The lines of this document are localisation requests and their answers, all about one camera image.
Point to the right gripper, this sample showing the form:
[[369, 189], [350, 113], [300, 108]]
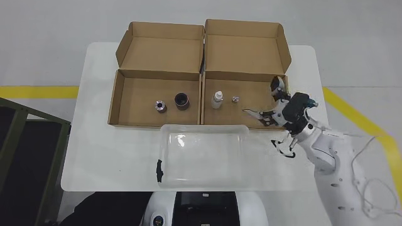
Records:
[[278, 115]]

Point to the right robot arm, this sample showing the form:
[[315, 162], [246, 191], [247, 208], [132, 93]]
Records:
[[333, 169]]

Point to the small white spray bottle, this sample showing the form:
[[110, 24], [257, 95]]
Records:
[[216, 100]]

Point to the cardboard box with spray bottle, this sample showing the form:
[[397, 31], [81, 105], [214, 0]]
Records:
[[245, 53]]

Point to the dark metal bush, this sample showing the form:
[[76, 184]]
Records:
[[182, 101]]

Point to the deep clear plastic tray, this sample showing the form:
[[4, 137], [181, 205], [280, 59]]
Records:
[[204, 160]]

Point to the silver metal bush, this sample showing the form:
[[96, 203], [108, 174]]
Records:
[[160, 106]]

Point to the robot body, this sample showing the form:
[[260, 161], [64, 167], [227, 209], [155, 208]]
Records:
[[204, 208]]

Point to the cardboard box with two bushes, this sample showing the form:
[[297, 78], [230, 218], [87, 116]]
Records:
[[147, 53]]

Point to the black tape strip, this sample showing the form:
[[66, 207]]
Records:
[[159, 171]]

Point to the dark green metal rack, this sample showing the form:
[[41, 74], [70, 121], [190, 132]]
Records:
[[28, 163]]

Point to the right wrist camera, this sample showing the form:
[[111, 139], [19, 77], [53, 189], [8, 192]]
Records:
[[297, 108]]

